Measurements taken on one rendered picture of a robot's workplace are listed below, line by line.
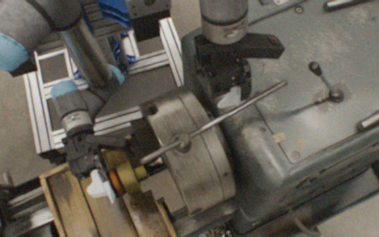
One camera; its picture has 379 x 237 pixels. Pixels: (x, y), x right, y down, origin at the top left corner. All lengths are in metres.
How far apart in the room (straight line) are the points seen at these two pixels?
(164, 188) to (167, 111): 0.20
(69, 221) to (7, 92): 1.44
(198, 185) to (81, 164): 0.31
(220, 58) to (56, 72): 1.65
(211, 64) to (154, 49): 1.54
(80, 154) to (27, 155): 1.33
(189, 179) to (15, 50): 0.45
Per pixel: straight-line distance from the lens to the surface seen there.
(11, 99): 2.55
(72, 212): 1.26
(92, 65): 1.12
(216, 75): 0.70
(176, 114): 0.92
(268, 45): 0.74
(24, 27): 0.89
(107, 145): 1.06
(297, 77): 0.96
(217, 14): 0.61
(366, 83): 1.00
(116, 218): 1.23
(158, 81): 2.12
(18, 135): 2.43
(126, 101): 2.10
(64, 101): 1.12
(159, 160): 1.07
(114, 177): 1.01
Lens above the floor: 2.07
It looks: 67 degrees down
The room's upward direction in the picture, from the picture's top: 4 degrees counter-clockwise
